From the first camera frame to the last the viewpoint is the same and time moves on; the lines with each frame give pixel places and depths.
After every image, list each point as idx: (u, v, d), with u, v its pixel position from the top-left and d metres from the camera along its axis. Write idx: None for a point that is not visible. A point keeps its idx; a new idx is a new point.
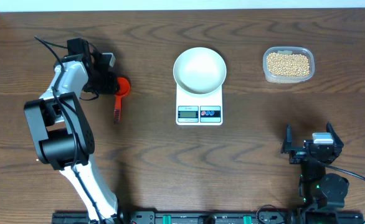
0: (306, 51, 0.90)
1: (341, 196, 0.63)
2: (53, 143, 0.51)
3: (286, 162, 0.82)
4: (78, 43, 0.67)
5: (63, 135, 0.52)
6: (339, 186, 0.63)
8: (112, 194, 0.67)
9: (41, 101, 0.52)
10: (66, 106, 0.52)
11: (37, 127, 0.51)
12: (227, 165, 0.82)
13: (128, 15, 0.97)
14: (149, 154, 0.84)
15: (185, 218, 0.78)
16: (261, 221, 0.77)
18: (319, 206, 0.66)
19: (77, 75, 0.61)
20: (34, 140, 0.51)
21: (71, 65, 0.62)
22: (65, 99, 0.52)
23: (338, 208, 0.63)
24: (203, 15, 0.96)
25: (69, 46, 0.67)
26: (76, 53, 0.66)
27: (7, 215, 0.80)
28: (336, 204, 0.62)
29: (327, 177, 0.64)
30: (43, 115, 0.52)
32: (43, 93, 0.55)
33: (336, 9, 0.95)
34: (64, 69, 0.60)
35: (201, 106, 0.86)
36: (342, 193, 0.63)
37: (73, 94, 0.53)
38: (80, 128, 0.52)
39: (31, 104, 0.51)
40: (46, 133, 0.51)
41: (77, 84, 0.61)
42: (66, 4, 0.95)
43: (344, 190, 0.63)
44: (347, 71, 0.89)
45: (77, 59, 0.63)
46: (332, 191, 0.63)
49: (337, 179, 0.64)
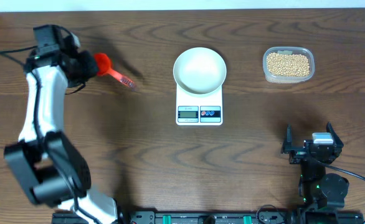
0: (306, 51, 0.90)
1: (341, 196, 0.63)
2: (45, 186, 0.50)
3: (286, 162, 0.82)
4: (48, 33, 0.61)
5: (54, 179, 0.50)
6: (340, 186, 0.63)
8: (110, 201, 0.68)
9: (23, 147, 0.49)
10: (53, 150, 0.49)
11: (23, 173, 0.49)
12: (227, 165, 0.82)
13: (128, 15, 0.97)
14: (149, 154, 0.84)
15: (186, 218, 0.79)
16: (261, 220, 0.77)
18: (319, 206, 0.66)
19: (56, 86, 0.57)
20: (23, 184, 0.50)
21: (47, 75, 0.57)
22: (51, 142, 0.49)
23: (338, 208, 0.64)
24: (203, 15, 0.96)
25: (38, 38, 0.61)
26: (48, 46, 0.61)
27: (7, 216, 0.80)
28: (336, 204, 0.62)
29: (327, 177, 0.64)
30: (30, 158, 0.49)
32: (25, 129, 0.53)
33: (336, 9, 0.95)
34: (40, 85, 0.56)
35: (201, 106, 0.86)
36: (342, 193, 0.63)
37: (58, 135, 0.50)
38: (71, 170, 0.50)
39: (12, 152, 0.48)
40: (34, 180, 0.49)
41: (58, 97, 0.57)
42: (66, 5, 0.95)
43: (344, 190, 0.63)
44: (347, 71, 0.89)
45: (51, 61, 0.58)
46: (332, 191, 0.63)
49: (337, 179, 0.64)
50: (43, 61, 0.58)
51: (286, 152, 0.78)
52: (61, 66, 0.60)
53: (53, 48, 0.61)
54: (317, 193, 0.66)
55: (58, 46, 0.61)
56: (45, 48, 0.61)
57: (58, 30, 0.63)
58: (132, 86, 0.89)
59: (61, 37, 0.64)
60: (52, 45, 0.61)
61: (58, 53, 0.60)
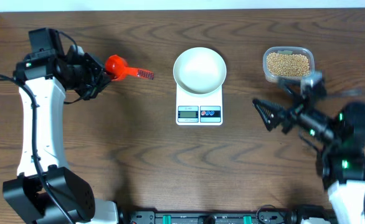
0: (306, 51, 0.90)
1: None
2: (48, 216, 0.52)
3: (286, 162, 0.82)
4: (45, 37, 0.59)
5: (56, 212, 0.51)
6: None
8: (111, 206, 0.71)
9: (23, 183, 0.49)
10: (55, 187, 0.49)
11: (24, 208, 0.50)
12: (227, 165, 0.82)
13: (128, 15, 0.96)
14: (149, 154, 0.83)
15: (185, 218, 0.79)
16: (261, 220, 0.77)
18: (343, 140, 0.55)
19: (54, 106, 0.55)
20: (25, 217, 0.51)
21: (43, 93, 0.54)
22: (53, 181, 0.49)
23: None
24: (203, 15, 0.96)
25: (32, 42, 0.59)
26: (44, 51, 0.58)
27: (7, 215, 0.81)
28: (363, 132, 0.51)
29: (352, 103, 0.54)
30: (29, 193, 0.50)
32: (24, 160, 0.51)
33: (336, 9, 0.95)
34: (35, 106, 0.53)
35: (201, 106, 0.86)
36: None
37: (62, 172, 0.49)
38: (73, 205, 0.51)
39: (11, 188, 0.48)
40: (35, 213, 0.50)
41: (56, 120, 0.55)
42: (66, 5, 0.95)
43: None
44: (347, 71, 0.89)
45: (45, 73, 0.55)
46: (357, 115, 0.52)
49: (362, 107, 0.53)
50: (36, 70, 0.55)
51: (279, 117, 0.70)
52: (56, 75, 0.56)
53: (48, 53, 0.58)
54: (340, 126, 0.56)
55: (53, 51, 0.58)
56: (40, 52, 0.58)
57: (56, 35, 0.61)
58: (151, 77, 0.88)
59: (60, 41, 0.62)
60: (48, 50, 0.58)
61: (52, 59, 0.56)
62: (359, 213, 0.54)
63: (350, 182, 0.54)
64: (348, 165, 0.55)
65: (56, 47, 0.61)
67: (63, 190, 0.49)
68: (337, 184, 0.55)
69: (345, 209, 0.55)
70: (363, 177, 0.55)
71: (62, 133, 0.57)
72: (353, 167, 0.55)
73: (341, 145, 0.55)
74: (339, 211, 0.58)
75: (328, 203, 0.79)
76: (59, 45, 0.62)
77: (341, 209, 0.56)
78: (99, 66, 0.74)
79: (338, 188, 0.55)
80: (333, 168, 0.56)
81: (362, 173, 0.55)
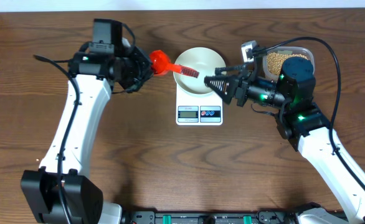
0: (306, 51, 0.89)
1: (307, 72, 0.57)
2: (54, 213, 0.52)
3: (286, 162, 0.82)
4: (107, 31, 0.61)
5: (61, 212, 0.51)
6: (301, 63, 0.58)
8: (116, 209, 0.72)
9: (41, 177, 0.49)
10: (68, 193, 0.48)
11: (35, 201, 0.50)
12: (227, 165, 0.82)
13: (128, 16, 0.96)
14: (150, 154, 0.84)
15: (186, 218, 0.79)
16: (261, 221, 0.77)
18: (293, 99, 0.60)
19: (94, 111, 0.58)
20: (33, 208, 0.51)
21: (89, 93, 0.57)
22: (70, 186, 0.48)
23: (311, 87, 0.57)
24: (203, 15, 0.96)
25: (94, 31, 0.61)
26: (103, 44, 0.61)
27: (7, 216, 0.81)
28: (306, 83, 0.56)
29: (289, 60, 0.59)
30: (45, 188, 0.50)
32: (50, 154, 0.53)
33: (336, 9, 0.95)
34: (78, 103, 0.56)
35: (201, 106, 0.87)
36: (308, 69, 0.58)
37: (80, 182, 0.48)
38: (80, 211, 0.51)
39: (29, 179, 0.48)
40: (43, 208, 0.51)
41: (91, 126, 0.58)
42: (66, 5, 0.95)
43: (309, 66, 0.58)
44: (347, 71, 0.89)
45: (98, 71, 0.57)
46: (295, 69, 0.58)
49: (299, 60, 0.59)
50: (91, 65, 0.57)
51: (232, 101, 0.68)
52: (108, 76, 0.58)
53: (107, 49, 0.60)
54: (284, 86, 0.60)
55: (111, 48, 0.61)
56: (99, 45, 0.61)
57: (118, 29, 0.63)
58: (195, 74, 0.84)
59: (120, 36, 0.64)
60: (107, 45, 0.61)
61: (108, 60, 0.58)
62: (331, 155, 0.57)
63: (312, 131, 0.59)
64: (303, 117, 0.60)
65: (116, 42, 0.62)
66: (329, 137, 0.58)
67: (75, 200, 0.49)
68: (302, 138, 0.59)
69: (319, 157, 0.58)
70: (322, 122, 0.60)
71: (93, 140, 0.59)
72: (308, 116, 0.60)
73: (292, 102, 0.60)
74: (317, 166, 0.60)
75: (328, 203, 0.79)
76: (118, 38, 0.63)
77: (319, 163, 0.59)
78: (146, 61, 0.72)
79: (304, 140, 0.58)
80: (293, 126, 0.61)
81: (319, 119, 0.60)
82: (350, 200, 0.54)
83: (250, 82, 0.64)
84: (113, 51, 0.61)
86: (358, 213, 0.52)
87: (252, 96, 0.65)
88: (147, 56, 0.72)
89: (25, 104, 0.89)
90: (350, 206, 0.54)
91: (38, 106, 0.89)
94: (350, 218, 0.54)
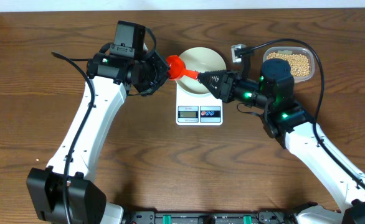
0: (306, 51, 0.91)
1: (286, 72, 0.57)
2: (55, 215, 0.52)
3: (286, 162, 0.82)
4: (129, 34, 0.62)
5: (63, 214, 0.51)
6: (280, 63, 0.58)
8: (116, 211, 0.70)
9: (47, 177, 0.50)
10: (72, 194, 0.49)
11: (38, 200, 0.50)
12: (227, 165, 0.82)
13: (128, 16, 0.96)
14: (150, 154, 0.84)
15: (186, 218, 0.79)
16: (261, 221, 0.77)
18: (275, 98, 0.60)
19: (108, 115, 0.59)
20: (36, 207, 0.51)
21: (104, 96, 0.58)
22: (75, 188, 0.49)
23: (290, 86, 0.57)
24: (203, 15, 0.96)
25: (118, 33, 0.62)
26: (124, 47, 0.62)
27: (7, 215, 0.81)
28: (284, 83, 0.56)
29: (266, 61, 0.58)
30: (50, 188, 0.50)
32: (59, 154, 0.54)
33: (337, 9, 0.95)
34: (92, 105, 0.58)
35: (201, 106, 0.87)
36: (286, 69, 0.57)
37: (85, 185, 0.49)
38: (81, 214, 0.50)
39: (35, 177, 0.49)
40: (46, 207, 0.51)
41: (103, 130, 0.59)
42: (66, 5, 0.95)
43: (287, 66, 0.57)
44: (347, 71, 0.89)
45: (116, 76, 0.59)
46: (274, 69, 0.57)
49: (277, 61, 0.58)
50: (109, 68, 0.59)
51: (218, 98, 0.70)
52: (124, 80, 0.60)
53: (127, 52, 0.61)
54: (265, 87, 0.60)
55: (132, 51, 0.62)
56: (121, 48, 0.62)
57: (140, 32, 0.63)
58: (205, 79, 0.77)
59: (141, 39, 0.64)
60: (127, 48, 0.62)
61: (126, 65, 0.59)
62: (315, 146, 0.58)
63: (296, 127, 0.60)
64: (286, 115, 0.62)
65: (136, 46, 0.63)
66: (312, 130, 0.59)
67: (78, 203, 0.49)
68: (287, 134, 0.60)
69: (306, 150, 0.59)
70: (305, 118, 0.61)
71: (103, 144, 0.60)
72: (292, 114, 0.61)
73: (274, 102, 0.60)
74: (306, 160, 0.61)
75: (328, 203, 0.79)
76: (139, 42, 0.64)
77: (306, 156, 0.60)
78: (164, 65, 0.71)
79: (289, 135, 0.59)
80: (277, 123, 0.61)
81: (303, 116, 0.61)
82: (339, 187, 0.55)
83: (237, 80, 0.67)
84: (132, 55, 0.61)
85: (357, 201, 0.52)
86: (346, 198, 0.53)
87: (237, 94, 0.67)
88: (165, 61, 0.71)
89: (25, 104, 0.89)
90: (339, 193, 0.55)
91: (38, 106, 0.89)
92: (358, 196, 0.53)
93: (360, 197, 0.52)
94: (340, 204, 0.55)
